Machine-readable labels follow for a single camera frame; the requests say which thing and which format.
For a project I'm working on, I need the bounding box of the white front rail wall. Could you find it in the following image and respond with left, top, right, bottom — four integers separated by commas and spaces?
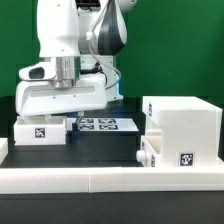
0, 167, 224, 194

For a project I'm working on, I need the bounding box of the white front drawer with knob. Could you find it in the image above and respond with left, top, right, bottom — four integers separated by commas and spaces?
136, 136, 161, 167

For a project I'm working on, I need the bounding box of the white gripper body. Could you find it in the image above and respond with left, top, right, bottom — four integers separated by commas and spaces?
15, 65, 107, 116

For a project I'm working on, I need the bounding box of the marker tag sheet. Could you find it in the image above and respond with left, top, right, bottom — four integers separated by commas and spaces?
66, 117, 140, 132

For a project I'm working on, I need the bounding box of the white drawer cabinet box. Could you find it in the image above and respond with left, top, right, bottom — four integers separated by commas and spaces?
142, 96, 222, 168

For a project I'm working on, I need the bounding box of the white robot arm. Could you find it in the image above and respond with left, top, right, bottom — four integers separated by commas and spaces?
15, 0, 137, 121

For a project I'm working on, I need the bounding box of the white left rail wall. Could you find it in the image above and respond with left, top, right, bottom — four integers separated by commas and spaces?
0, 138, 8, 165

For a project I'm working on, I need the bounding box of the white rail wall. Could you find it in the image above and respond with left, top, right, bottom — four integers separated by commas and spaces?
0, 138, 8, 165
0, 167, 224, 194

